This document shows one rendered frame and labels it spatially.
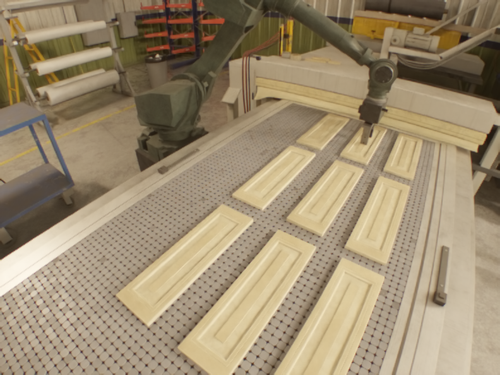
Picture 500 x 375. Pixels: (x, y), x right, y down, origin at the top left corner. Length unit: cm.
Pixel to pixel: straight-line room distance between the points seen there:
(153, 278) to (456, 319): 120
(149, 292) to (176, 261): 17
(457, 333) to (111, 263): 141
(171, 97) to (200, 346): 172
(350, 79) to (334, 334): 213
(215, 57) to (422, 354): 225
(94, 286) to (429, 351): 127
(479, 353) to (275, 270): 171
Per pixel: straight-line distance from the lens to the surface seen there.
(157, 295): 111
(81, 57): 579
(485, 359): 243
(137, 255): 127
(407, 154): 213
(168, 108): 222
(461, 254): 157
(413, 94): 255
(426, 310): 122
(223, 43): 232
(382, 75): 190
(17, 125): 278
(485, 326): 258
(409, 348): 111
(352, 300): 110
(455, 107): 257
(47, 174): 346
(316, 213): 137
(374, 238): 134
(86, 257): 137
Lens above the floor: 180
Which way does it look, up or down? 37 degrees down
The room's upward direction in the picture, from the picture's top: straight up
